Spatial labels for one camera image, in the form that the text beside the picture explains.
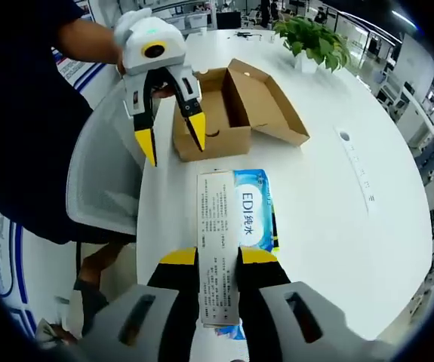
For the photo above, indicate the person in dark shirt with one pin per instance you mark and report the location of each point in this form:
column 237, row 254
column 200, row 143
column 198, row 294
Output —
column 20, row 132

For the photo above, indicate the person's left hand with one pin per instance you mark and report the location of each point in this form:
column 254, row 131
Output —
column 162, row 91

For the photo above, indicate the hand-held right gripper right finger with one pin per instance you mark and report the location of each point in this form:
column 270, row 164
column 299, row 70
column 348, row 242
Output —
column 277, row 328

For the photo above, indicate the blue wet wipes soft item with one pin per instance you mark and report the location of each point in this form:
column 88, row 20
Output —
column 252, row 211

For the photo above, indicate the brown cardboard shoe box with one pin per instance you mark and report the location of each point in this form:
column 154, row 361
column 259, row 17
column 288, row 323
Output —
column 254, row 105

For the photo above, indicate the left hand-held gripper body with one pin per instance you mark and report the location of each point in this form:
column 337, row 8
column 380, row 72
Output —
column 145, row 41

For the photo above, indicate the green plant in white pot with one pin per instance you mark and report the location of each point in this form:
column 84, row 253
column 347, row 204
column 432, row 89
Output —
column 314, row 37

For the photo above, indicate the dark packet with yellow stripes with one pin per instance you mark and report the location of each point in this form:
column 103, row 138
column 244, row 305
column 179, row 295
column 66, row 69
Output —
column 276, row 226

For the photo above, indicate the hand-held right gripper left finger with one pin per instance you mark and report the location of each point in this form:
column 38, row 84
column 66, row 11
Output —
column 126, row 328

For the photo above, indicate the grey mesh office chair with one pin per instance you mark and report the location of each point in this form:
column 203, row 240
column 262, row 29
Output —
column 103, row 181

